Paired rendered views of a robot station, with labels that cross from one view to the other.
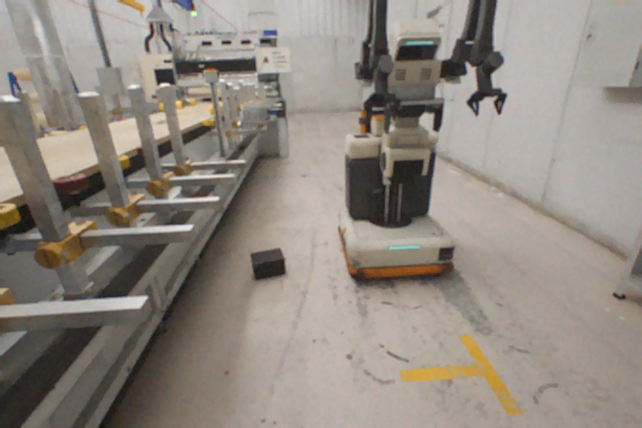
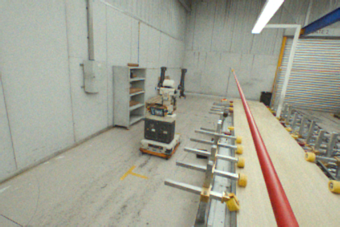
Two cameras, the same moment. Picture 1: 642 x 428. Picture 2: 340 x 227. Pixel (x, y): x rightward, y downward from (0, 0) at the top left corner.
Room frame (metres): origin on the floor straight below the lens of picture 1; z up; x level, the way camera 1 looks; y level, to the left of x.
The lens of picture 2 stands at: (4.83, 0.82, 1.70)
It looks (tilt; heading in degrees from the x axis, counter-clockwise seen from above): 15 degrees down; 201
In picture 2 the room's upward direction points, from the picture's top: 4 degrees clockwise
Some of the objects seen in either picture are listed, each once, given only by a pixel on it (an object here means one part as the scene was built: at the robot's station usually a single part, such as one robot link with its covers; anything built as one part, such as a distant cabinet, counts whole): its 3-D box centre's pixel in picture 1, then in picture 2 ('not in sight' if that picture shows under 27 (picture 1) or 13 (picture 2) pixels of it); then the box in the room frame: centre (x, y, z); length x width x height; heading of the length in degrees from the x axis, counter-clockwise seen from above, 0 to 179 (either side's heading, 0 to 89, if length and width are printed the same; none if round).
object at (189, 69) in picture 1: (234, 96); not in sight; (5.46, 1.36, 0.95); 1.65 x 0.70 x 1.90; 93
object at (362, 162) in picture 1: (388, 170); (160, 123); (2.01, -0.44, 0.59); 0.55 x 0.34 x 0.83; 93
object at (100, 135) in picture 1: (115, 183); not in sight; (0.86, 0.58, 0.89); 0.04 x 0.04 x 0.48; 3
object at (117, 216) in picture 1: (127, 209); not in sight; (0.88, 0.58, 0.81); 0.14 x 0.06 x 0.05; 3
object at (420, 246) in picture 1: (389, 235); (161, 142); (1.91, -0.44, 0.16); 0.67 x 0.64 x 0.25; 3
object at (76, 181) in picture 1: (74, 194); not in sight; (0.89, 0.73, 0.85); 0.08 x 0.08 x 0.11
